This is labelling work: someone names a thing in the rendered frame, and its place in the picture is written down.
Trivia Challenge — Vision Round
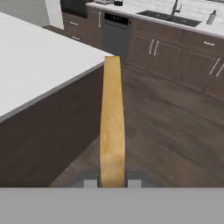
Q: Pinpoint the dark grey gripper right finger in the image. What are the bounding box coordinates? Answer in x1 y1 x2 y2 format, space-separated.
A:
124 171 160 188

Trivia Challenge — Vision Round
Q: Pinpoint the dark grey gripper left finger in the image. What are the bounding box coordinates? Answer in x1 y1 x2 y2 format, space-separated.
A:
69 171 102 188

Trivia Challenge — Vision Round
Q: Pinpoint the grey metal tap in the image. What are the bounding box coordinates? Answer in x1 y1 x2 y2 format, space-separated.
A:
170 0 184 19

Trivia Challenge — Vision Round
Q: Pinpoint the dark grey dishwasher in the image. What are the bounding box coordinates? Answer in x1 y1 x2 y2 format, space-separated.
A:
100 11 131 58

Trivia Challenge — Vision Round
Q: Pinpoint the golden brown bread slice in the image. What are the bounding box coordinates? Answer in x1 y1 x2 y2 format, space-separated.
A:
99 55 127 188

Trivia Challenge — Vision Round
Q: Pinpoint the dark brown cupboard run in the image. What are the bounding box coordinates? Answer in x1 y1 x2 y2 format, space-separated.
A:
62 6 224 102

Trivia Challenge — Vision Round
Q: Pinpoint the grey soap bottle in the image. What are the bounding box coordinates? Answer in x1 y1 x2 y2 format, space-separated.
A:
206 10 219 26

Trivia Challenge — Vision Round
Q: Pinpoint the dark sink basin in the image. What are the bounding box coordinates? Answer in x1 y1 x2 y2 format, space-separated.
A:
136 10 202 28

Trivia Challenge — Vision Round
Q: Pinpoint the grey flat object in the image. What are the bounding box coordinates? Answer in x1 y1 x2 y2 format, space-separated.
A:
94 0 115 5

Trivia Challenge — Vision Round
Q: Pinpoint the black oven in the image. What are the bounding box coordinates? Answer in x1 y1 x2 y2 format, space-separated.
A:
59 0 88 19

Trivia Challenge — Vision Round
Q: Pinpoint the dark brown island counter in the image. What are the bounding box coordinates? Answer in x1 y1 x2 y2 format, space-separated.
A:
0 62 106 188

